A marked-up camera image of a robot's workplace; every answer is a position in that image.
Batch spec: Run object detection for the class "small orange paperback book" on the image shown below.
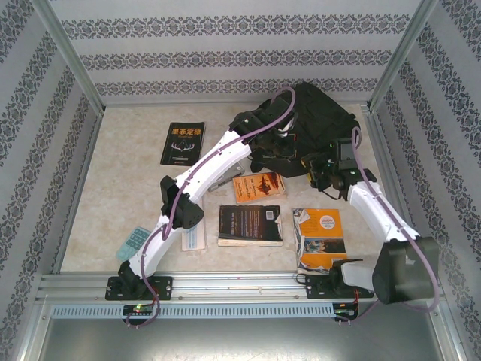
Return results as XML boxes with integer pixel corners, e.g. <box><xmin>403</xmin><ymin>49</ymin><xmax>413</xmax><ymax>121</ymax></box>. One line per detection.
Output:
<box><xmin>231</xmin><ymin>171</ymin><xmax>289</xmax><ymax>205</ymax></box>

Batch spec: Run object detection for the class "black backpack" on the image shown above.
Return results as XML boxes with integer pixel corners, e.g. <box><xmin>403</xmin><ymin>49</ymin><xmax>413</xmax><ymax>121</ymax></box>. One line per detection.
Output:
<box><xmin>247</xmin><ymin>82</ymin><xmax>358</xmax><ymax>180</ymax></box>

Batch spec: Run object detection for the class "worn orange blue book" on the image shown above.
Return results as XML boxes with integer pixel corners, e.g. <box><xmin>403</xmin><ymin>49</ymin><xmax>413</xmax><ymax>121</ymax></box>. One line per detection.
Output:
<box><xmin>292</xmin><ymin>208</ymin><xmax>349</xmax><ymax>275</ymax></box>

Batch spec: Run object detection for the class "grey stapler pack red label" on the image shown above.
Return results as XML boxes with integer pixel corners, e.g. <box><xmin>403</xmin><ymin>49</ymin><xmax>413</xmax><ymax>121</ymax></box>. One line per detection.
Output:
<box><xmin>207</xmin><ymin>165</ymin><xmax>245</xmax><ymax>193</ymax></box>

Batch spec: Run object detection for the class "black book yellow Chinese title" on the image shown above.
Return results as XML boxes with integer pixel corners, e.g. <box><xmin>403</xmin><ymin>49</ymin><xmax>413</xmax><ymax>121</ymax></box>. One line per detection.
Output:
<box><xmin>160</xmin><ymin>121</ymin><xmax>207</xmax><ymax>167</ymax></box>

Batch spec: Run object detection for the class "thick black paperback book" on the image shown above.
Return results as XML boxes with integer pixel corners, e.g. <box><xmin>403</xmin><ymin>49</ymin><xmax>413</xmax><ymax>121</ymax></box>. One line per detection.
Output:
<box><xmin>217</xmin><ymin>205</ymin><xmax>285</xmax><ymax>248</ymax></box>

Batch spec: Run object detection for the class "white blue ruler pack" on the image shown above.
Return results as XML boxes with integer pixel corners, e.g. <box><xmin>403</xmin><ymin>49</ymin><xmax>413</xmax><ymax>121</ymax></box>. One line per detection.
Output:
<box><xmin>181</xmin><ymin>216</ymin><xmax>207</xmax><ymax>252</ymax></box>

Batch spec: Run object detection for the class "teal calculator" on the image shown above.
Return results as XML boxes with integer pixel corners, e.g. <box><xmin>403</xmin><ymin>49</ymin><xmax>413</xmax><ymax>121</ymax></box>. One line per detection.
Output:
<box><xmin>114</xmin><ymin>225</ymin><xmax>153</xmax><ymax>262</ymax></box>

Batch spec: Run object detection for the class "right controller board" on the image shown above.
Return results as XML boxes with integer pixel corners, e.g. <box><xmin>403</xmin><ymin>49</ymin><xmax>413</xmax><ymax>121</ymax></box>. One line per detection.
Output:
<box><xmin>334</xmin><ymin>302</ymin><xmax>361</xmax><ymax>321</ymax></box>

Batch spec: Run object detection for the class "controller board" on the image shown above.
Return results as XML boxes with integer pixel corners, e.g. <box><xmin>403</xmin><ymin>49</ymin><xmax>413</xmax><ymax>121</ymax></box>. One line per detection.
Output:
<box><xmin>123</xmin><ymin>303</ymin><xmax>158</xmax><ymax>317</ymax></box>
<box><xmin>334</xmin><ymin>302</ymin><xmax>361</xmax><ymax>321</ymax></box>

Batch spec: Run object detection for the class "grey sheet metal panel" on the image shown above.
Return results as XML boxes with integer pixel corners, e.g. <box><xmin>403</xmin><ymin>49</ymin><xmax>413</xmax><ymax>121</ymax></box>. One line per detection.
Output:
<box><xmin>22</xmin><ymin>296</ymin><xmax>465</xmax><ymax>361</ymax></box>

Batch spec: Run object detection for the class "left controller board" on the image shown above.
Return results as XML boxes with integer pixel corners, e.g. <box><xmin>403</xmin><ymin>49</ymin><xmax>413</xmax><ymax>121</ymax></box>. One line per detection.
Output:
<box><xmin>123</xmin><ymin>303</ymin><xmax>158</xmax><ymax>317</ymax></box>

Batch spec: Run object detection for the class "right gripper thin black cable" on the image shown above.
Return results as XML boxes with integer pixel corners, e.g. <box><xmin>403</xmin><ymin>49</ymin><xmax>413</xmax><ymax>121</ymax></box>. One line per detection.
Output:
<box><xmin>321</xmin><ymin>186</ymin><xmax>346</xmax><ymax>200</ymax></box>

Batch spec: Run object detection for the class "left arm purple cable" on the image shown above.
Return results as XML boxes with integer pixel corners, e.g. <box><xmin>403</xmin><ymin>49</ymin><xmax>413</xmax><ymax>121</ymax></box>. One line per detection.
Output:
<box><xmin>126</xmin><ymin>86</ymin><xmax>300</xmax><ymax>330</ymax></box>

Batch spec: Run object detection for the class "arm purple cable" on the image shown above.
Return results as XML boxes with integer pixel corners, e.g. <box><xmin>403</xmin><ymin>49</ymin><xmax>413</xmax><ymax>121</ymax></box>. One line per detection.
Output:
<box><xmin>337</xmin><ymin>126</ymin><xmax>441</xmax><ymax>324</ymax></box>
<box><xmin>126</xmin><ymin>86</ymin><xmax>300</xmax><ymax>330</ymax></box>

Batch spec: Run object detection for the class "right aluminium side rail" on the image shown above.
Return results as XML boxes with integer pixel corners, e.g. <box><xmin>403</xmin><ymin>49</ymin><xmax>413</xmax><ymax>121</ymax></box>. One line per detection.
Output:
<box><xmin>360</xmin><ymin>105</ymin><xmax>439</xmax><ymax>274</ymax></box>

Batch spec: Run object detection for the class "aluminium side rail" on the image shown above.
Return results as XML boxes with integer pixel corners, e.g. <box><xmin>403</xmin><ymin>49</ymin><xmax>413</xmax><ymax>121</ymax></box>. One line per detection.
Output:
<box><xmin>360</xmin><ymin>105</ymin><xmax>439</xmax><ymax>274</ymax></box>
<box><xmin>50</xmin><ymin>108</ymin><xmax>108</xmax><ymax>275</ymax></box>

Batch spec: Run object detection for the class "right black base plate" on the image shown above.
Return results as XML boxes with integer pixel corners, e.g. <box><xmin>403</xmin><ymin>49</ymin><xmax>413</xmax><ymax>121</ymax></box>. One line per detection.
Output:
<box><xmin>306</xmin><ymin>274</ymin><xmax>375</xmax><ymax>301</ymax></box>

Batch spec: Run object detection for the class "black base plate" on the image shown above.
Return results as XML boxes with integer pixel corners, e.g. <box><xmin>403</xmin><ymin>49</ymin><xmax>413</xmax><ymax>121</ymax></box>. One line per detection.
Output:
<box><xmin>306</xmin><ymin>274</ymin><xmax>375</xmax><ymax>301</ymax></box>
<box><xmin>104</xmin><ymin>276</ymin><xmax>174</xmax><ymax>302</ymax></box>

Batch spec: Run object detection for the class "aluminium mounting rail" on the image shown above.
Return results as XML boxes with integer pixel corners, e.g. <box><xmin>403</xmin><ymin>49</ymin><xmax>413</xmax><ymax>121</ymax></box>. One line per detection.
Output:
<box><xmin>37</xmin><ymin>272</ymin><xmax>440</xmax><ymax>302</ymax></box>

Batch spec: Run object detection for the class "right aluminium frame post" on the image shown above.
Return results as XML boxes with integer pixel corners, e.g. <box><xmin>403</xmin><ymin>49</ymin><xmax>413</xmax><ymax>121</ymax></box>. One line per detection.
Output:
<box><xmin>368</xmin><ymin>0</ymin><xmax>440</xmax><ymax>112</ymax></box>

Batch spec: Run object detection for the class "aluminium frame post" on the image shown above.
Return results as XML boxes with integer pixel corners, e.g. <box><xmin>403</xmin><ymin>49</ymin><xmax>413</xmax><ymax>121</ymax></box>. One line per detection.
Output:
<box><xmin>32</xmin><ymin>0</ymin><xmax>106</xmax><ymax>116</ymax></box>
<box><xmin>368</xmin><ymin>0</ymin><xmax>440</xmax><ymax>112</ymax></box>

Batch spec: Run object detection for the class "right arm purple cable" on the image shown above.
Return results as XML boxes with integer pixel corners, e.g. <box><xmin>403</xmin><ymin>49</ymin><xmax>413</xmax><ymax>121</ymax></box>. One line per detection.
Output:
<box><xmin>337</xmin><ymin>126</ymin><xmax>441</xmax><ymax>324</ymax></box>

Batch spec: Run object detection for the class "grey slotted cable duct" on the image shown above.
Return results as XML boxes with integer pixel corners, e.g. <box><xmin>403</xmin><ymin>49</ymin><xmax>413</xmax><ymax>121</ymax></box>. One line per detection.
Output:
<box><xmin>50</xmin><ymin>303</ymin><xmax>335</xmax><ymax>320</ymax></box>

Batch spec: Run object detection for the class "left aluminium side rail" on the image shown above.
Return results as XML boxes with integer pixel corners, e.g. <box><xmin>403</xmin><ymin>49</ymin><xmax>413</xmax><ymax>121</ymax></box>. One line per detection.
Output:
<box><xmin>50</xmin><ymin>108</ymin><xmax>108</xmax><ymax>275</ymax></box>

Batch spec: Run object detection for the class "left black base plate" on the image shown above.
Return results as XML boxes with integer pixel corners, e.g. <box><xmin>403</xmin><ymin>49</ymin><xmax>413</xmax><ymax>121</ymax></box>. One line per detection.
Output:
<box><xmin>104</xmin><ymin>276</ymin><xmax>174</xmax><ymax>302</ymax></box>

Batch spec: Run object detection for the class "left aluminium frame post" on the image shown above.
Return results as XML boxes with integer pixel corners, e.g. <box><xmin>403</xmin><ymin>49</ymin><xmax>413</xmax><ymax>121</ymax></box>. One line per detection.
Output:
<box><xmin>32</xmin><ymin>0</ymin><xmax>106</xmax><ymax>116</ymax></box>

